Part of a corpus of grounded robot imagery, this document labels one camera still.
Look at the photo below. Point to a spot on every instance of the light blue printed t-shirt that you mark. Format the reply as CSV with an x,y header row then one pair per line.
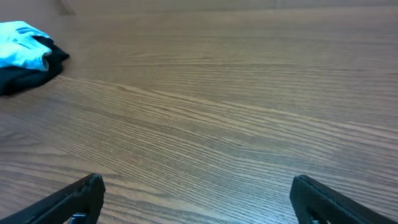
x,y
19,47

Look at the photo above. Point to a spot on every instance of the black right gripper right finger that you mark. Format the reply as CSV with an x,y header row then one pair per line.
x,y
314,202

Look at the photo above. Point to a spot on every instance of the black folded garment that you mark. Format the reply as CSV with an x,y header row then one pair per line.
x,y
15,80

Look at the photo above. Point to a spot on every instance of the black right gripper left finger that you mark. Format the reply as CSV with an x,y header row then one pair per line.
x,y
79,202

